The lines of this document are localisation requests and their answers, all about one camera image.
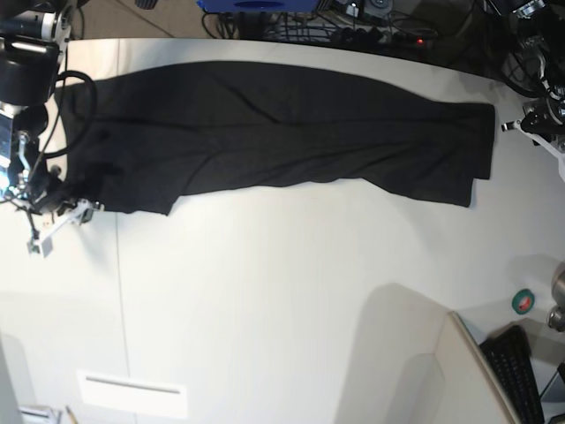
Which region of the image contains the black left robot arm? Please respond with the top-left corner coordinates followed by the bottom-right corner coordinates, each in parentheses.
top-left (485, 1), bottom-right (564, 151)

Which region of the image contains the black t-shirt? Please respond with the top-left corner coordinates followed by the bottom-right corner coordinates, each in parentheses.
top-left (56, 61), bottom-right (495, 215)

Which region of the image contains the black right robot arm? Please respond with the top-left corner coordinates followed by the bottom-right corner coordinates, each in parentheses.
top-left (1, 1), bottom-right (96, 216)

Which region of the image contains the beige partition panel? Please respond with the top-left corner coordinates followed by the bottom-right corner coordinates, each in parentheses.
top-left (433, 312), bottom-right (520, 424)

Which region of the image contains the white cable grommet plate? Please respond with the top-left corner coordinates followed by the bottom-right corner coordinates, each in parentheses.
top-left (77, 370), bottom-right (189, 419)

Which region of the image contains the blue box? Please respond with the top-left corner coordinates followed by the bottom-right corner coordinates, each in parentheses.
top-left (196, 0), bottom-right (332, 13)

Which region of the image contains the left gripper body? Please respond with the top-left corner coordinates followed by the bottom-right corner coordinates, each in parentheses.
top-left (520, 99), bottom-right (564, 141)

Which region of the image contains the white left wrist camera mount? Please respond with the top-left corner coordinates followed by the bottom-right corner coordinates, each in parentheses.
top-left (501, 114), bottom-right (564, 180)

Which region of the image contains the black keyboard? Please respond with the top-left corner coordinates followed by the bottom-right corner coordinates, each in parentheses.
top-left (479, 325), bottom-right (545, 424)

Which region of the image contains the pencil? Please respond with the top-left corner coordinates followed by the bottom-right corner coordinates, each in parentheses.
top-left (65, 405), bottom-right (78, 424)

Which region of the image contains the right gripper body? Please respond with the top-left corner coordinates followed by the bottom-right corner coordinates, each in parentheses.
top-left (26, 165), bottom-right (88, 221)

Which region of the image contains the silver metal cylinder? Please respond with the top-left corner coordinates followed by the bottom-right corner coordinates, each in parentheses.
top-left (546, 263), bottom-right (564, 333)

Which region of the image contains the green tape roll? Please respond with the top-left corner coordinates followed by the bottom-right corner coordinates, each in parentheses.
top-left (511, 289), bottom-right (536, 315)

